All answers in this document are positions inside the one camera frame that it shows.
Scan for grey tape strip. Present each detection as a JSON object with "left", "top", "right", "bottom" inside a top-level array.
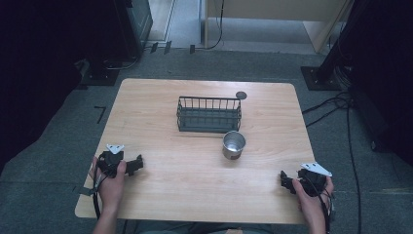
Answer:
[{"left": 72, "top": 185, "right": 97, "bottom": 197}]

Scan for right hand-held gripper cable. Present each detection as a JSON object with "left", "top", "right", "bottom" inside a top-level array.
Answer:
[{"left": 301, "top": 174, "right": 337, "bottom": 234}]

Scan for black hanging cable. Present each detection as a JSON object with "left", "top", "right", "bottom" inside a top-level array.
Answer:
[{"left": 204, "top": 0, "right": 226, "bottom": 51}]

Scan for black wire basket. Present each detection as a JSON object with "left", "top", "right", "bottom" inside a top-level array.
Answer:
[{"left": 175, "top": 96, "right": 243, "bottom": 134}]

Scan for wooden cabinet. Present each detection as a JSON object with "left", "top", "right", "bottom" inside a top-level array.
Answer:
[{"left": 204, "top": 0, "right": 355, "bottom": 55}]

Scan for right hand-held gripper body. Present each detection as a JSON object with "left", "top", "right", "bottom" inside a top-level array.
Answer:
[{"left": 296, "top": 162, "right": 333, "bottom": 198}]

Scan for black stand base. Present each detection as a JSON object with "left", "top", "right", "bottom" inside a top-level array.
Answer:
[
  {"left": 79, "top": 59, "right": 121, "bottom": 88},
  {"left": 300, "top": 65, "right": 344, "bottom": 92}
]

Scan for dark green cabinet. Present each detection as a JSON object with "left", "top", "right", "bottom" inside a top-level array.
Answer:
[{"left": 125, "top": 0, "right": 154, "bottom": 52}]

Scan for left hand-held gripper cable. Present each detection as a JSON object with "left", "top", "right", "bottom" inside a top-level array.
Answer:
[{"left": 92, "top": 155, "right": 113, "bottom": 220}]

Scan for hand-held gripper cable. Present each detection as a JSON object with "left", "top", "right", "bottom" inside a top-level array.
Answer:
[
  {"left": 301, "top": 174, "right": 337, "bottom": 234},
  {"left": 92, "top": 155, "right": 113, "bottom": 220}
]

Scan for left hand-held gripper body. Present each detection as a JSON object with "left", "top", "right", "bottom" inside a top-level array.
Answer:
[{"left": 96, "top": 143, "right": 127, "bottom": 178}]

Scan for black floor cables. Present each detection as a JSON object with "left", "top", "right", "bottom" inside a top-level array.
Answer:
[{"left": 301, "top": 91, "right": 363, "bottom": 234}]

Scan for person's left hand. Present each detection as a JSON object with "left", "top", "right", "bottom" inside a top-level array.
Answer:
[{"left": 89, "top": 155, "right": 128, "bottom": 213}]

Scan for person's right hand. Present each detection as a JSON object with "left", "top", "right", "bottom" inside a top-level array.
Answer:
[{"left": 291, "top": 175, "right": 335, "bottom": 225}]

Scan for metal cup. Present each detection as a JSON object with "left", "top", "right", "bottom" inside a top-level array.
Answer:
[{"left": 221, "top": 130, "right": 247, "bottom": 161}]

